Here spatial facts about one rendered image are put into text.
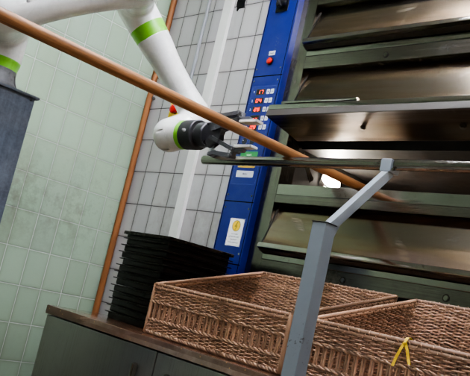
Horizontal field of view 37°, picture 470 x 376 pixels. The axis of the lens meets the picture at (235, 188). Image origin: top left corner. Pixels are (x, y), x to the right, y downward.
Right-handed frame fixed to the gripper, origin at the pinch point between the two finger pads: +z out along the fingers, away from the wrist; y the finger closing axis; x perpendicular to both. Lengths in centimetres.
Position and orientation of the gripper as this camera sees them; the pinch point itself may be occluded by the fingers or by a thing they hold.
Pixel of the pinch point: (249, 134)
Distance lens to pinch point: 197.1
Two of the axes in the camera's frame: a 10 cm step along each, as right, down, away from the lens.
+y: -2.2, 9.6, -1.6
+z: 7.1, 0.5, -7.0
